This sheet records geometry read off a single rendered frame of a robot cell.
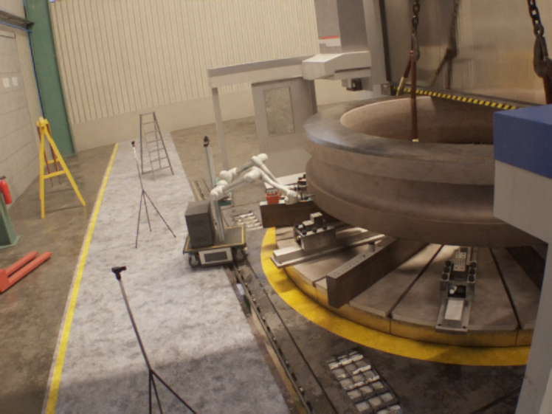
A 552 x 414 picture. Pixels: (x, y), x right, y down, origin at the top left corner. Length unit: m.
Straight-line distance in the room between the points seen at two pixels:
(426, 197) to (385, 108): 3.76
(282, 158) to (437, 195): 5.57
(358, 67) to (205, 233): 4.28
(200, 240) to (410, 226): 3.12
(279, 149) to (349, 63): 2.50
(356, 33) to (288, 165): 3.23
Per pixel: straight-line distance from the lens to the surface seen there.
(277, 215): 6.74
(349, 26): 8.65
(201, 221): 6.38
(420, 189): 4.69
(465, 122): 8.90
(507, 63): 7.10
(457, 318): 4.30
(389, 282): 5.14
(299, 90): 9.61
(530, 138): 1.49
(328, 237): 5.69
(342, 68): 8.47
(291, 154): 9.74
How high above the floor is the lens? 2.96
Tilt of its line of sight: 20 degrees down
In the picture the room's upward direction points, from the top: 7 degrees counter-clockwise
